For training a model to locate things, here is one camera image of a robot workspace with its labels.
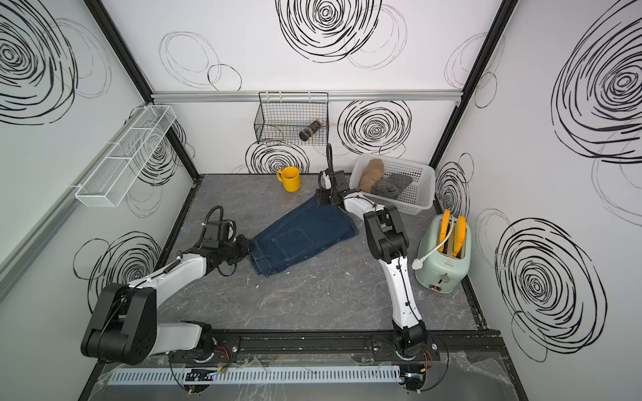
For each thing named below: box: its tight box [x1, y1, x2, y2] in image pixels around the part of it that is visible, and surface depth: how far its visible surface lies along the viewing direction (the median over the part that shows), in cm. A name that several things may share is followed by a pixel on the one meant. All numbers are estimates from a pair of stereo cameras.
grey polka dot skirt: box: [371, 173, 414, 200], surface depth 101 cm
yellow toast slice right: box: [453, 215, 468, 258], surface depth 77 cm
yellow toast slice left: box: [438, 208, 451, 254], surface depth 79 cm
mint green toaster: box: [414, 213, 472, 294], surface depth 79 cm
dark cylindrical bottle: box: [298, 119, 324, 142], surface depth 93 cm
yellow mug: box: [276, 166, 301, 193], surface depth 113 cm
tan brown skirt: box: [357, 158, 385, 193], surface depth 117 cm
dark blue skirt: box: [249, 193, 360, 277], surface depth 98 cm
